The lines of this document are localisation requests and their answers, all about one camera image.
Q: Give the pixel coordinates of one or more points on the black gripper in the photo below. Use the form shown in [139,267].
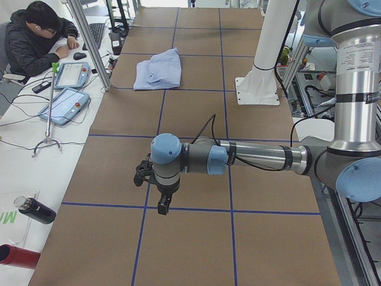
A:
[167,190]

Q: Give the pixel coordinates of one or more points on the blue striped button shirt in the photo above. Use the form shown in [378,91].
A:
[161,71]

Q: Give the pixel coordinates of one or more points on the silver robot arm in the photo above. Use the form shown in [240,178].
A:
[349,163]

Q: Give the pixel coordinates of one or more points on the black water bottle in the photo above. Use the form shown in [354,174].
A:
[34,209]

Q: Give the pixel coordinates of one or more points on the near teach pendant tablet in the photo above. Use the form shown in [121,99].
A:
[67,104]

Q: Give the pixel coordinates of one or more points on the teach pendant tablet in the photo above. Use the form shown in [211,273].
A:
[72,75]
[67,104]

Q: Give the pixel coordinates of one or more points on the red water bottle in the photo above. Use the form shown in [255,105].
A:
[18,257]

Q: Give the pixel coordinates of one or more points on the far teach pendant tablet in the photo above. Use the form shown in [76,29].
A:
[72,75]

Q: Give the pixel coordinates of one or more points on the small black phone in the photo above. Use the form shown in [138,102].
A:
[41,87]

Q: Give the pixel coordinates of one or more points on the black computer mouse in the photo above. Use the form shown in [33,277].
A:
[79,55]

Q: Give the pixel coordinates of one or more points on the white plastic chair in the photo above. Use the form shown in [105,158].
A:
[320,128]

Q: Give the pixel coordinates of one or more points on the black keyboard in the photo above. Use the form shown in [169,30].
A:
[97,30]

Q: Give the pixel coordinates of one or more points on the seated person in black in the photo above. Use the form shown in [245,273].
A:
[36,37]

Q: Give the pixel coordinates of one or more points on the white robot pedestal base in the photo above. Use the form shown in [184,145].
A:
[259,86]

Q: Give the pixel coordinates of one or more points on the aluminium frame post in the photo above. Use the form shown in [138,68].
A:
[78,14]

